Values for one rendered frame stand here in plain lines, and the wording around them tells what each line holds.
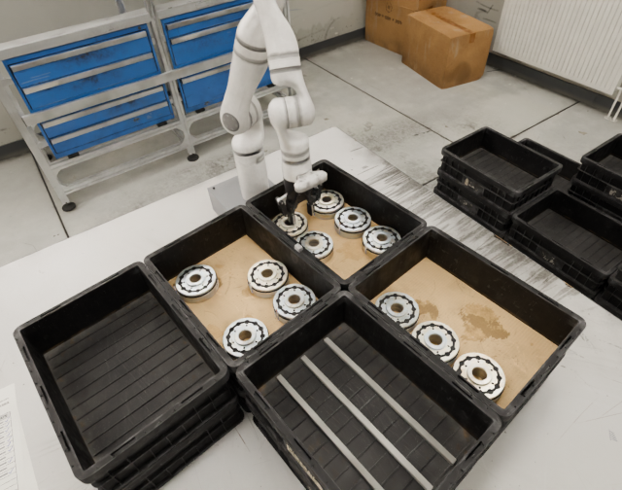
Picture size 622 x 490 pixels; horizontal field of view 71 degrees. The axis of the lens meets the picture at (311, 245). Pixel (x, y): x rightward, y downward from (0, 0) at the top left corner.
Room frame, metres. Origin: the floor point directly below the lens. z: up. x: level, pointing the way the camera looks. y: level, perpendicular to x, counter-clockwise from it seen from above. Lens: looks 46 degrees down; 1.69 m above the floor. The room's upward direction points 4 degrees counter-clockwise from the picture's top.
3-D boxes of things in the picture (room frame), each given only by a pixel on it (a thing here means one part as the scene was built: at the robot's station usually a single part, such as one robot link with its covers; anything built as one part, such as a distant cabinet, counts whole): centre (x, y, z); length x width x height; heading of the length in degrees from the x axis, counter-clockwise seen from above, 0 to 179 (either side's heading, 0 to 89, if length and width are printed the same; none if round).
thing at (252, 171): (1.12, 0.17, 0.88); 0.09 x 0.09 x 0.17; 35
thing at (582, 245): (1.17, -1.04, 0.31); 0.40 x 0.30 x 0.34; 32
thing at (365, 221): (0.89, -0.12, 0.86); 0.10 x 0.10 x 0.01
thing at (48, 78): (2.32, 1.11, 0.60); 0.72 x 0.03 x 0.56; 122
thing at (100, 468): (0.48, 0.41, 0.92); 0.40 x 0.30 x 0.02; 38
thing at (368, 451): (0.35, -0.07, 0.87); 0.40 x 0.30 x 0.11; 38
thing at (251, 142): (1.12, 0.17, 1.04); 0.09 x 0.09 x 0.17; 61
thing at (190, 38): (2.75, 0.43, 0.60); 0.72 x 0.03 x 0.56; 122
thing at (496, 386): (0.41, -0.32, 0.86); 0.10 x 0.10 x 0.01
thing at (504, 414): (0.53, -0.31, 0.92); 0.40 x 0.30 x 0.02; 38
